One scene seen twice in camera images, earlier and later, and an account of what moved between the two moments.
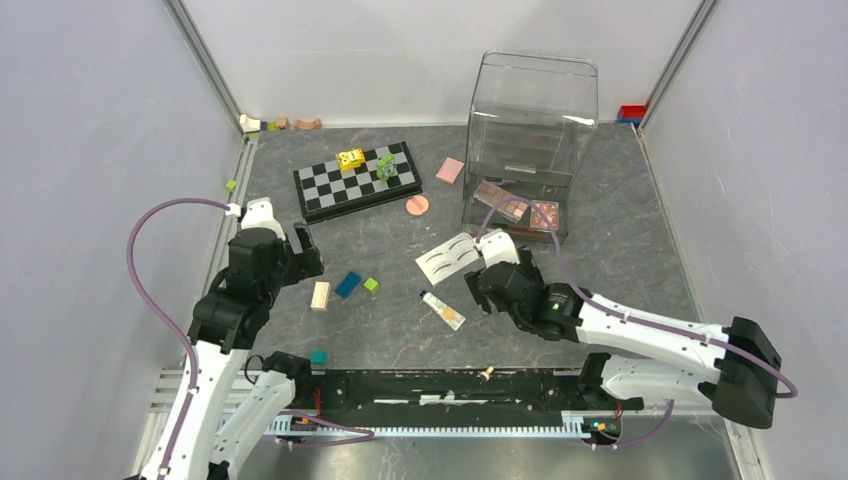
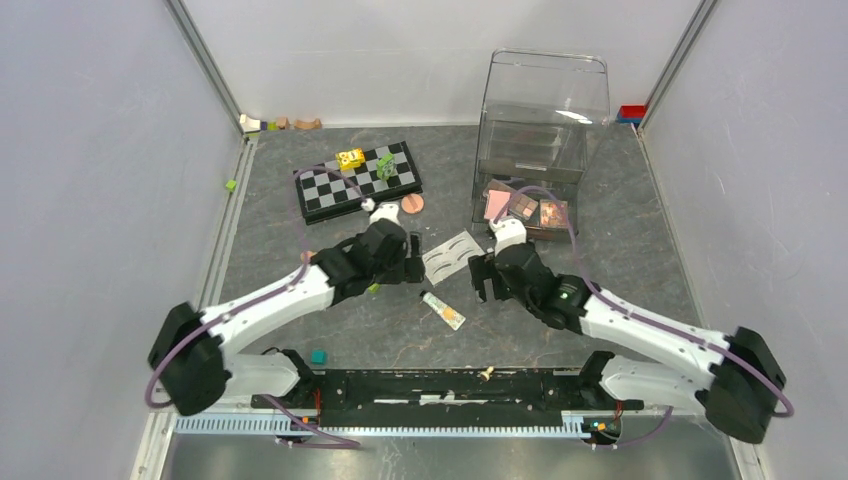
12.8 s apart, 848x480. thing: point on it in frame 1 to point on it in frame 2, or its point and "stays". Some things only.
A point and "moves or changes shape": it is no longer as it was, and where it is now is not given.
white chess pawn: x=485 y=375 stays
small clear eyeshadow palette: x=550 y=210 moves or changes shape
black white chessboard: x=324 y=190 stays
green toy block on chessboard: x=386 y=167 stays
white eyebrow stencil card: x=449 y=258 stays
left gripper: x=305 y=263 to x=408 y=269
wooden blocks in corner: x=252 y=125 stays
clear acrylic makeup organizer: x=532 y=115 moves or changes shape
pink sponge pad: x=450 y=170 to x=495 y=201
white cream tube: x=452 y=316 stays
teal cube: x=319 y=357 stays
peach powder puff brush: x=417 y=205 stays
